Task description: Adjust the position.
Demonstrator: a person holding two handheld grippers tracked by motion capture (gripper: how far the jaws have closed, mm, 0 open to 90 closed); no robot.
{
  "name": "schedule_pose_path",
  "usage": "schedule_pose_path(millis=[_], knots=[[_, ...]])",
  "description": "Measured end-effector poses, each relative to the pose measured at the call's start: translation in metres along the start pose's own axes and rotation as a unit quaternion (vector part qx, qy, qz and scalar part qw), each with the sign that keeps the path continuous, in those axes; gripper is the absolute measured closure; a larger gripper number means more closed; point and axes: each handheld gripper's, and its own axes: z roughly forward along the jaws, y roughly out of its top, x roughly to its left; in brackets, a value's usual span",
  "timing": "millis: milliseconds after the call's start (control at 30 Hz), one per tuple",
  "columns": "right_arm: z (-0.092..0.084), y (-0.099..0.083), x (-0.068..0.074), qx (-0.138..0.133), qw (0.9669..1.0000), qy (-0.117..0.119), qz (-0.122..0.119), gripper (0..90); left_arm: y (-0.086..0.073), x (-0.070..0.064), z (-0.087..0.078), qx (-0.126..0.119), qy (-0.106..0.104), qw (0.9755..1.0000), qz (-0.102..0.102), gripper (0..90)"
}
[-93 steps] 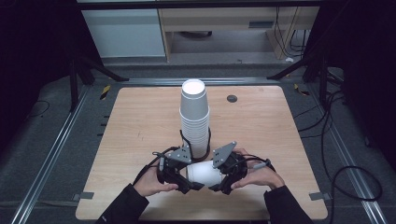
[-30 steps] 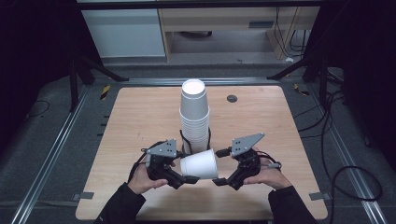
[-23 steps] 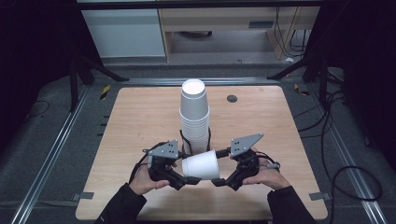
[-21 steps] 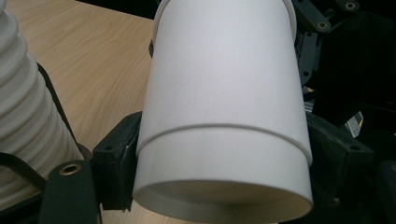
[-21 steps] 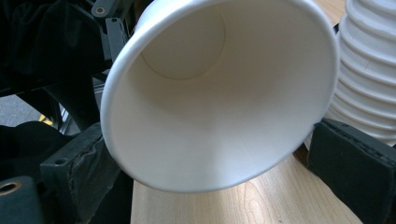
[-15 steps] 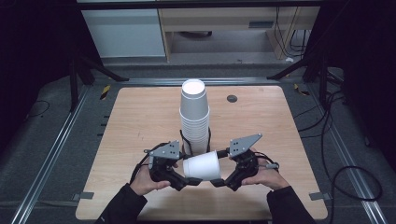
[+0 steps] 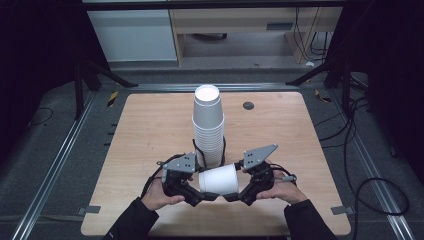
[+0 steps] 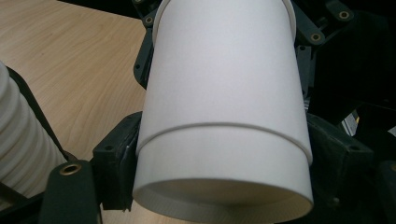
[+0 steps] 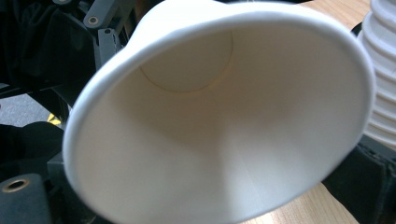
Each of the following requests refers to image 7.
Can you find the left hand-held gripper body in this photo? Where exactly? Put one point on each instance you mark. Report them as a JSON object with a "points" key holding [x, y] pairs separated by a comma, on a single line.
{"points": [[180, 165]]}

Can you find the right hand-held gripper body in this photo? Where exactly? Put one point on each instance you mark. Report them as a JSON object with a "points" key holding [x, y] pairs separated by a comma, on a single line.
{"points": [[258, 155]]}

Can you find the single white paper cup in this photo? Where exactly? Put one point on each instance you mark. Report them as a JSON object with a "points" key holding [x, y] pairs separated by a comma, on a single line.
{"points": [[218, 180]]}

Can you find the stack of white paper cups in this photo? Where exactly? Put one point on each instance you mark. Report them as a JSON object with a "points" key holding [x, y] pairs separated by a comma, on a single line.
{"points": [[208, 126]]}

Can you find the person's left hand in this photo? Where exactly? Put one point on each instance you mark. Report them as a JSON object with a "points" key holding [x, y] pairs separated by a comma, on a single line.
{"points": [[156, 196]]}

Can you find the person's right hand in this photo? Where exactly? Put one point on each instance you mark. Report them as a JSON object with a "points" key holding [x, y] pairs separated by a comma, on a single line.
{"points": [[286, 191]]}

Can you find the grey round table grommet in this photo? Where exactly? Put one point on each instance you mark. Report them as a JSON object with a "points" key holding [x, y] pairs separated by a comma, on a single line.
{"points": [[248, 106]]}

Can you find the yellow black tape strip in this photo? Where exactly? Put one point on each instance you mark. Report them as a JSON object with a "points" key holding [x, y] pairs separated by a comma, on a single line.
{"points": [[322, 96], [112, 98]]}

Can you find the small white floor scrap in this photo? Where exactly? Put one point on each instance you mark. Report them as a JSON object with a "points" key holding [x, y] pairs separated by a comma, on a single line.
{"points": [[310, 64]]}

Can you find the black metal stand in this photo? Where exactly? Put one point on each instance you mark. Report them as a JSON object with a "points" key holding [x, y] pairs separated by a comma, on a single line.
{"points": [[79, 93], [346, 83]]}

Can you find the white cabinet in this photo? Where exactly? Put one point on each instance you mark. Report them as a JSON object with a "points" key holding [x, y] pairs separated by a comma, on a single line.
{"points": [[133, 36]]}

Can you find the black curtain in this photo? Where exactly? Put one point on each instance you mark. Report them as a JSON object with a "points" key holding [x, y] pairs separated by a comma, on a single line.
{"points": [[30, 50], [393, 66]]}

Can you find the aluminium floor rail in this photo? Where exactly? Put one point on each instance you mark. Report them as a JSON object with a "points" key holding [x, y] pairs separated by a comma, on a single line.
{"points": [[373, 173], [50, 173], [166, 87]]}

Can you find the grey metal bracket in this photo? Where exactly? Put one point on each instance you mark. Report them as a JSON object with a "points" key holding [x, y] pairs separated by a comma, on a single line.
{"points": [[90, 210], [342, 210]]}

